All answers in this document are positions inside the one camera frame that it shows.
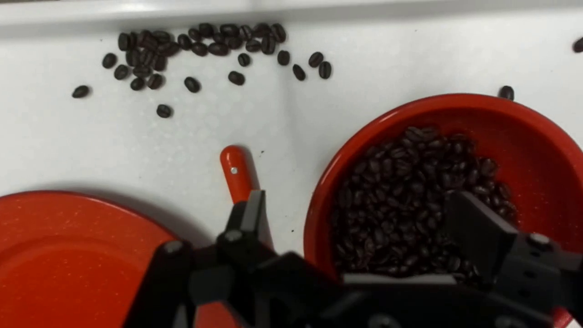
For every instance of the coffee bean heap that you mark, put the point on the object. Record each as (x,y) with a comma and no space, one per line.
(402,201)

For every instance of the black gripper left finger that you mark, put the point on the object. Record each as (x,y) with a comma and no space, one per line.
(249,225)

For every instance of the red plate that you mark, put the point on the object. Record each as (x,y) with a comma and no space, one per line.
(61,261)

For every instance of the spilled coffee bean cluster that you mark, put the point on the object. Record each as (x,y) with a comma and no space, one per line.
(207,39)

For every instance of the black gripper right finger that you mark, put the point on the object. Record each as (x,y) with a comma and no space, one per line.
(498,243)

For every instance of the red bowl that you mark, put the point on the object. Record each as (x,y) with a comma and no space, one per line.
(535,152)

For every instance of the white plastic tray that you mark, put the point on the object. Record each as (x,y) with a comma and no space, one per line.
(365,84)

